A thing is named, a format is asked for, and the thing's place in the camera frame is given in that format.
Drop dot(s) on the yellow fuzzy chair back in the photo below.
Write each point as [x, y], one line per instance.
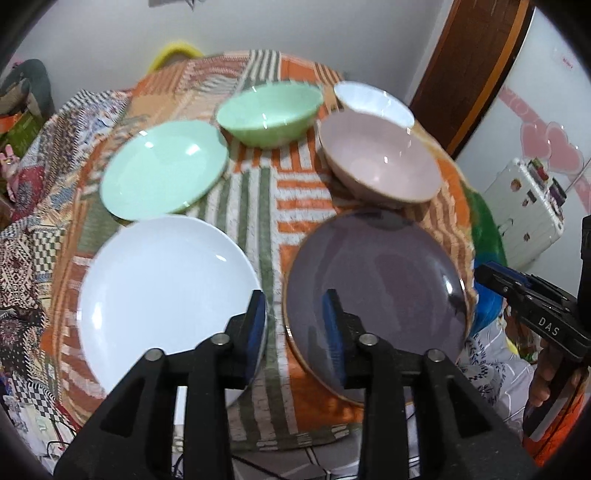
[172, 53]

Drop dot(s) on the mint green plate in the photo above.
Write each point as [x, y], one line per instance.
[163, 170]

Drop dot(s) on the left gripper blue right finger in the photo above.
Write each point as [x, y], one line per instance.
[343, 331]

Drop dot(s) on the green bowl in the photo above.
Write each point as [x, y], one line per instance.
[271, 115]

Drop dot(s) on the white bowl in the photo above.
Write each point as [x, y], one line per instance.
[364, 98]

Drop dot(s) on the pink bowl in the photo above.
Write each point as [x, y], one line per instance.
[378, 161]

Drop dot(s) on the pink heart wall decoration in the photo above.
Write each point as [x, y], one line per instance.
[549, 142]

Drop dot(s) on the white plate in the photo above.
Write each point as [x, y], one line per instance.
[169, 283]

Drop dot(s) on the striped patchwork tablecloth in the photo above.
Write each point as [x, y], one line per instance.
[267, 202]

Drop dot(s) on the brown wooden door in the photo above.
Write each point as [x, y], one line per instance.
[472, 58]

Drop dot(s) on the white sticker suitcase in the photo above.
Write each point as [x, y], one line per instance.
[527, 216]

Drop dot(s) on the patterned patchwork bedspread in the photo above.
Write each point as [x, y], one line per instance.
[32, 193]

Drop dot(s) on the right hand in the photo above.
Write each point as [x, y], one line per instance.
[549, 360]

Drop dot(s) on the dark purple plate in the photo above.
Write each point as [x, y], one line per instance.
[388, 271]

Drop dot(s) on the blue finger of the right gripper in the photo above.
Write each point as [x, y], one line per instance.
[504, 281]

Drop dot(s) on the pink rabbit plush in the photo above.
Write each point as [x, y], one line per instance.
[10, 162]

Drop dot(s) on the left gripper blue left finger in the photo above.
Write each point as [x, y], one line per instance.
[247, 334]

